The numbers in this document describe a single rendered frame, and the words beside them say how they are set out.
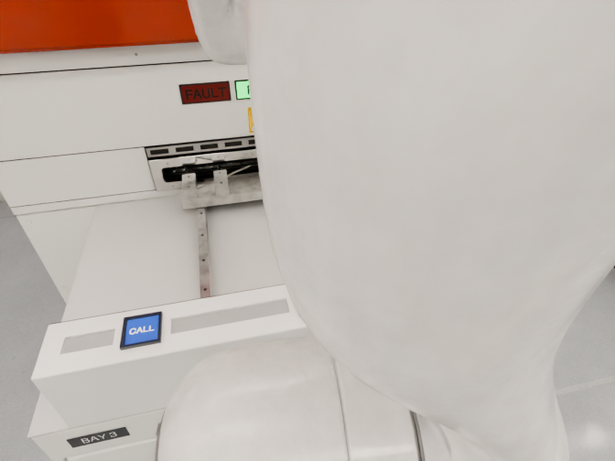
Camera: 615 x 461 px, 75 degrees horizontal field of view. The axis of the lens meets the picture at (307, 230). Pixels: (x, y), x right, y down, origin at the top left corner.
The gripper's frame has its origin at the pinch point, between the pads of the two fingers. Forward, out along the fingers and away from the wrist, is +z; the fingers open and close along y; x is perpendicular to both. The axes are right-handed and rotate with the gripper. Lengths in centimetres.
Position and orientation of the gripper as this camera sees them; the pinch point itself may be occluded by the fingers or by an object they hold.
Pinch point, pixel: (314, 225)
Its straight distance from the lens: 54.3
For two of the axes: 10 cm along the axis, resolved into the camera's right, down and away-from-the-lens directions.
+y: 2.2, 4.4, -8.7
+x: 9.7, -1.4, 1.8
